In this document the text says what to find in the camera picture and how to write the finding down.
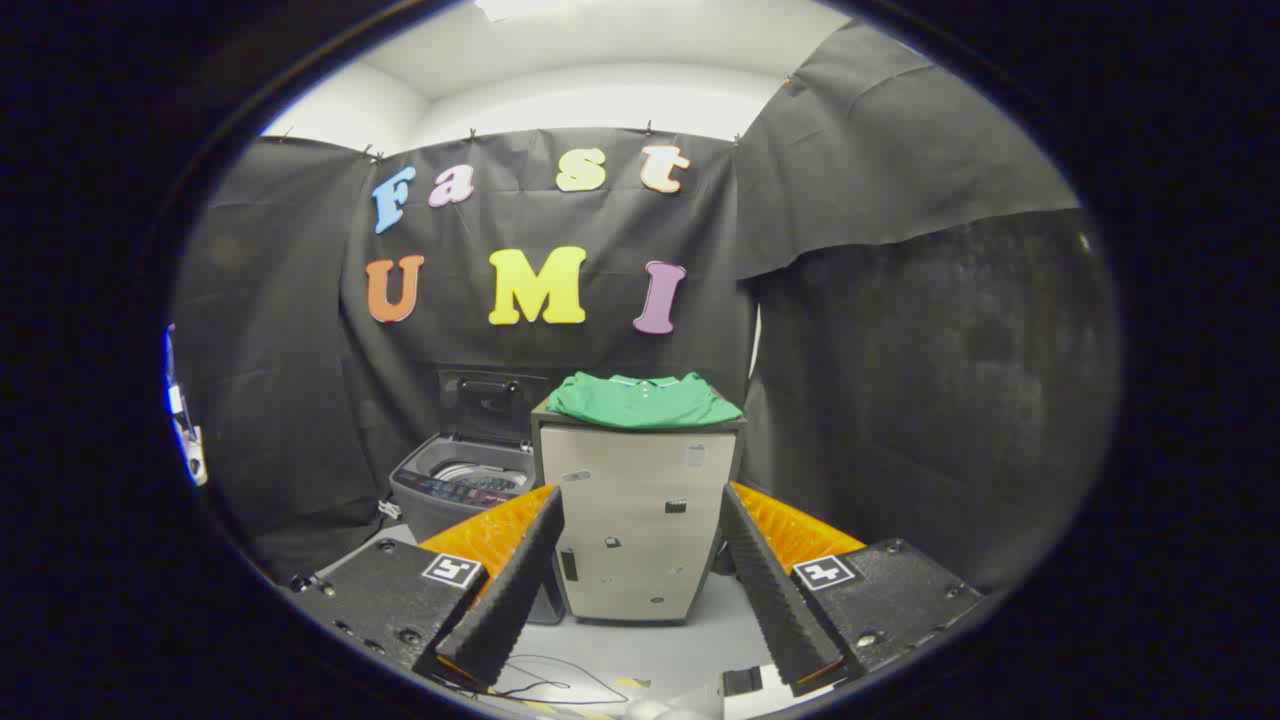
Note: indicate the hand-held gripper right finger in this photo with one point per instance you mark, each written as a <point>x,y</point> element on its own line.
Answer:
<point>770,590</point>

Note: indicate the grey washing machine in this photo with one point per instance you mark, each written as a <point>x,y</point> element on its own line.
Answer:
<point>425,500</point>

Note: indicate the white and blue equipment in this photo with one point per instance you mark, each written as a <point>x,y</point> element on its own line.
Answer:
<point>185,420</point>

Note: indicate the green polo shirt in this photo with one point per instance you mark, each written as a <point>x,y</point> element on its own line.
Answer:
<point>640,402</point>

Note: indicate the beige cabinet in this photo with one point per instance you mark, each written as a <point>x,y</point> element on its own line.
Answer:
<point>640,500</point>

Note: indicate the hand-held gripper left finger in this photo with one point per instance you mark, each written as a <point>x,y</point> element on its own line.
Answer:
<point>510,590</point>

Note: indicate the black backdrop cloth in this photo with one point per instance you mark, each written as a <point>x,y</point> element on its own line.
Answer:
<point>300,320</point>

